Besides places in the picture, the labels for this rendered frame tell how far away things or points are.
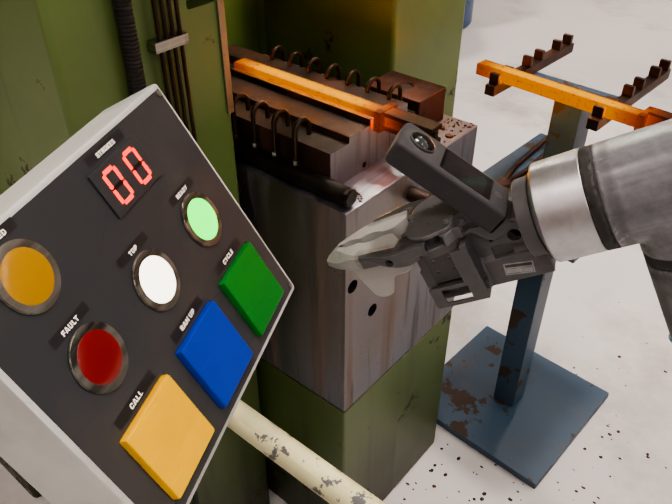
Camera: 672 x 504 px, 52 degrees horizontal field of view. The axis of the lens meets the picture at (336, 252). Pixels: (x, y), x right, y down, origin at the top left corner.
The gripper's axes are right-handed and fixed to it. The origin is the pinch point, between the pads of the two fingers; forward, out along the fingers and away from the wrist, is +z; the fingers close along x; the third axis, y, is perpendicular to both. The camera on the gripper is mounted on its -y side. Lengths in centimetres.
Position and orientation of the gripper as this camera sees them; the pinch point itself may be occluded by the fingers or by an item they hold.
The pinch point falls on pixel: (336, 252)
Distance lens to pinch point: 68.8
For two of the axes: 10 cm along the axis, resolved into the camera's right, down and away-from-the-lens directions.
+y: 4.7, 7.7, 4.2
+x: 2.6, -5.8, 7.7
